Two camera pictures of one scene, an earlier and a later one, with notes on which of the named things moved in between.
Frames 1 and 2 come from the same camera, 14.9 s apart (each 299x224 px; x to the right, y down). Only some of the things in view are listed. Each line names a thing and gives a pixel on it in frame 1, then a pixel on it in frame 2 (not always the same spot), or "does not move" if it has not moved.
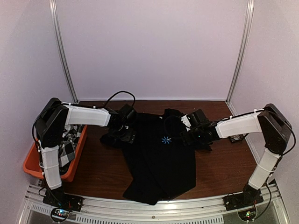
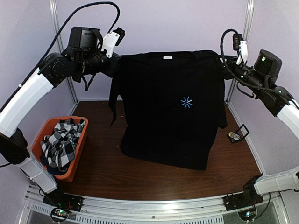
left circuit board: x=59 y=214 does not move
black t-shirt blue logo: x=159 y=165 to x=173 y=103
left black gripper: x=129 y=137 to x=110 y=70
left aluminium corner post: x=61 y=47 does not move
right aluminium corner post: x=249 y=18 does not move
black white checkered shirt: x=67 y=146 does not move
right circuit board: x=248 y=214 does not move
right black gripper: x=187 y=139 to x=231 y=61
